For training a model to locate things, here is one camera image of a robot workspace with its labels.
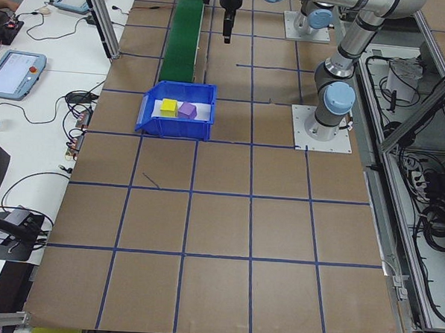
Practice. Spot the black stand base plate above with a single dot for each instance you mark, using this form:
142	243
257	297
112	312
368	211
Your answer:
20	251

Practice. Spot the small grey device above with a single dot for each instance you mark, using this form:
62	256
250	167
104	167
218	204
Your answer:
16	215

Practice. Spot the blue plastic storage bin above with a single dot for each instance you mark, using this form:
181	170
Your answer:
172	128

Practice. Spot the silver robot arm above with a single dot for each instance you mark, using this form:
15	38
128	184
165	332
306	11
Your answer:
321	18
348	50

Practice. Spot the white power strip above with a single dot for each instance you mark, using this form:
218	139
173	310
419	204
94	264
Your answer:
417	180

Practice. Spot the small circuit board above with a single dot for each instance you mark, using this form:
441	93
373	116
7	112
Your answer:
85	119
75	145

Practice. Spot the purple foam block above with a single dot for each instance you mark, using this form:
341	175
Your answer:
188	110

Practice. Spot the background person hand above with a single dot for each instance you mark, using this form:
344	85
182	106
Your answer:
5	3

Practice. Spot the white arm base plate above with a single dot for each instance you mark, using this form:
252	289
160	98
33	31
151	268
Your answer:
289	32
339	144

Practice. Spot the white foam pad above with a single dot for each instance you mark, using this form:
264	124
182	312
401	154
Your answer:
204	113

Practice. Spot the white box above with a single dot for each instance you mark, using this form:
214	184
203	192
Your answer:
400	84

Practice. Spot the black power adapter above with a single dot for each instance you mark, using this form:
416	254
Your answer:
92	20
78	98
436	182

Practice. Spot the beige computer mouse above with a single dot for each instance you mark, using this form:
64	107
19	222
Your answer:
45	11

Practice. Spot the black mat with electronics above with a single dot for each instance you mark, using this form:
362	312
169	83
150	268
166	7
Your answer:
2	32

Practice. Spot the aluminium profile post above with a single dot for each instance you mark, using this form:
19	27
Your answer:
103	22

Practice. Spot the V-shaped metal bar frame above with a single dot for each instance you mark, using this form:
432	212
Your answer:
415	122

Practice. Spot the black stand rod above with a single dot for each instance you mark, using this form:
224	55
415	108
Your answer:
3	226

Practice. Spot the green conveyor belt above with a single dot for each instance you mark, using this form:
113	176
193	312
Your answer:
180	41

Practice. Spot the yellow foam block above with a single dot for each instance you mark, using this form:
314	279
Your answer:
169	107

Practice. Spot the grey metal bracket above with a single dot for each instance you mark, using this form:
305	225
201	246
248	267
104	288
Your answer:
399	291

